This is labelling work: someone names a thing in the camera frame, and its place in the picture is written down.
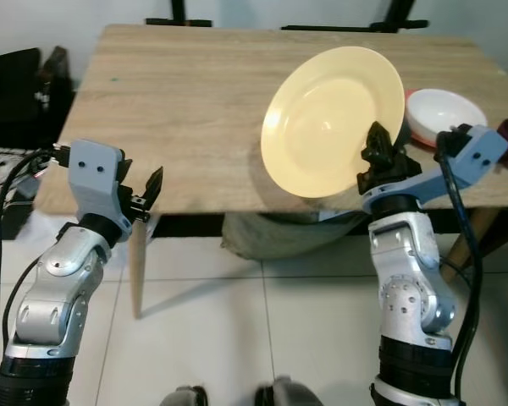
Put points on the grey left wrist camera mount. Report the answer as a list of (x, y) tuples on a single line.
[(93, 169)]

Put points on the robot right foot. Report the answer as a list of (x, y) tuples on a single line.
[(288, 393)]

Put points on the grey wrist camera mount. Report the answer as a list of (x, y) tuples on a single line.
[(93, 169), (474, 152)]

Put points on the light wooden table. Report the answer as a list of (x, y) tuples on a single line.
[(195, 127)]

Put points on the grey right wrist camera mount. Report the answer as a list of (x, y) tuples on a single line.
[(474, 152)]

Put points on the white bowl with red outside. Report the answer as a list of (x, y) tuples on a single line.
[(444, 114)]

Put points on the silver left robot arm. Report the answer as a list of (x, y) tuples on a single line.
[(59, 271)]

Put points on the pale yellow round plate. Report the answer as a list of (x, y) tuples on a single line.
[(322, 118)]

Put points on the small black stand base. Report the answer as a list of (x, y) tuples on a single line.
[(179, 19)]

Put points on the black bag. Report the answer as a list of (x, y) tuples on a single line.
[(17, 93)]

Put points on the grey-green sack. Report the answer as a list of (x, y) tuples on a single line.
[(279, 237)]

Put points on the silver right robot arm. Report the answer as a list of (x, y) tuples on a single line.
[(411, 288)]

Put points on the wide black stand base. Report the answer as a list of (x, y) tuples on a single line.
[(389, 24)]

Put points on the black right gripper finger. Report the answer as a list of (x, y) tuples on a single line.
[(378, 145), (403, 132)]

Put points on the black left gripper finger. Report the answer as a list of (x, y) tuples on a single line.
[(155, 186), (127, 167)]

